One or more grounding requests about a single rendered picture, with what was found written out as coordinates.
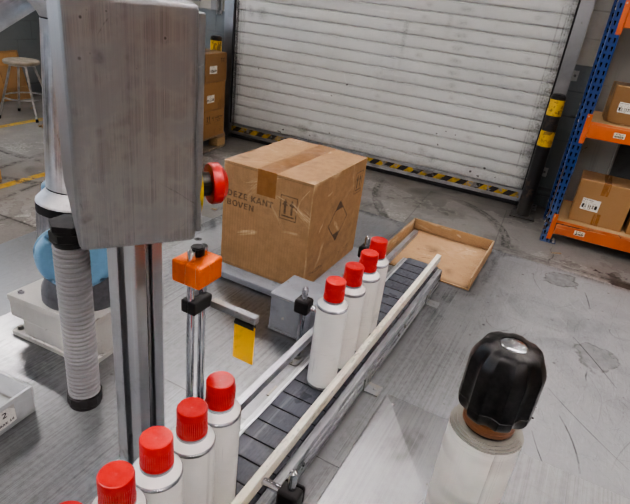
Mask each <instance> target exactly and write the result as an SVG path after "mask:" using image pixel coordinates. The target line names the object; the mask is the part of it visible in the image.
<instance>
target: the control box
mask: <svg viewBox="0 0 630 504"><path fill-rule="evenodd" d="M46 6H47V16H48V26H49V36H50V46H51V56H52V67H53V77H54V87H55V97H56V107H57V117H58V128H59V138H60V148H61V158H62V168H63V178H64V183H65V187H66V191H67V196H68V200H69V204H70V208H71V213H72V217H73V221H74V226H75V230H76V234H77V238H78V243H79V246H80V247H81V249H83V250H93V249H104V248H114V247H124V246H134V245H145V244H155V243H165V242H175V241H186V240H192V239H194V237H195V231H197V232H198V231H201V222H202V219H201V212H202V208H203V200H204V186H203V176H202V165H203V120H204V74H205V29H206V15H205V13H203V12H201V11H199V9H198V6H197V5H196V4H194V3H192V2H189V1H185V0H46Z"/></svg>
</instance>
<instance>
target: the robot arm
mask: <svg viewBox="0 0 630 504"><path fill-rule="evenodd" d="M35 10H36V11H37V13H38V15H39V27H40V53H41V79H42V105H43V132H44V158H45V181H43V182H42V184H41V191H40V192H39V193H38V194H37V195H36V196H35V218H36V242H35V244H34V247H33V257H34V260H35V264H36V267H37V269H38V271H39V272H40V273H41V275H42V276H43V277H44V279H43V281H42V284H41V299H42V302H43V303H44V304H45V305H46V306H47V307H49V308H51V309H53V310H56V311H59V307H58V298H57V290H56V281H55V272H54V265H53V264H54V263H53V256H52V255H53V254H52V247H51V245H52V243H51V242H50V241H49V236H48V230H50V227H49V224H48V219H51V218H54V217H57V216H60V215H63V214H72V213H71V208H70V204H69V200H68V196H67V191H66V187H65V183H64V178H63V168H62V158H61V148H60V138H59V128H58V117H57V107H56V97H55V87H54V77H53V67H52V56H51V46H50V36H49V26H48V16H47V6H46V0H0V32H1V31H3V30H4V29H6V28H8V27H9V26H11V25H12V24H14V23H16V22H17V21H19V20H20V19H22V18H24V17H25V16H27V15H28V14H30V13H32V12H33V11H35ZM89 252H90V261H91V264H90V265H91V275H92V287H93V300H94V311H99V310H103V309H106V308H109V307H110V292H109V277H108V261H107V248H104V249H93V250H89Z"/></svg>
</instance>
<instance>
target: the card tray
mask: <svg viewBox="0 0 630 504"><path fill-rule="evenodd" d="M413 230H417V231H418V234H417V236H416V237H415V238H414V239H413V240H412V241H411V242H410V243H409V244H408V245H407V246H406V247H405V248H404V249H403V250H402V251H401V252H400V253H399V254H398V255H397V256H396V257H395V258H394V259H393V260H392V261H391V262H390V263H389V265H392V266H395V265H396V264H397V263H398V262H399V261H400V260H401V259H402V258H403V257H404V258H412V259H415V260H418V261H421V262H424V263H427V264H429V263H430V262H431V261H432V260H433V258H434V257H435V256H436V255H437V254H439V255H441V259H440V262H439V263H438V265H437V267H438V268H439V269H442V273H441V277H440V282H443V283H446V284H449V285H452V286H455V287H458V288H461V289H464V290H467V291H469V289H470V287H471V286H472V284H473V282H474V281H475V279H476V277H477V276H478V274H479V272H480V271H481V269H482V267H483V265H484V264H485V262H486V260H487V259H488V257H489V255H490V254H491V252H492V248H493V245H494V241H493V240H490V239H487V238H483V237H480V236H476V235H473V234H469V233H466V232H463V231H459V230H456V229H452V228H449V227H445V226H442V225H439V224H435V223H432V222H428V221H425V220H421V219H418V218H414V219H413V220H411V221H410V222H409V223H408V224H407V225H406V226H405V227H404V228H403V229H401V230H400V231H399V232H398V233H397V234H396V235H395V236H394V237H393V238H392V239H390V240H389V241H388V245H387V251H386V256H387V255H388V254H389V253H390V252H391V251H392V250H393V249H394V248H395V247H396V246H398V245H399V244H400V243H401V242H402V241H403V240H404V239H405V238H406V237H407V236H408V235H409V234H410V233H411V232H412V231H413Z"/></svg>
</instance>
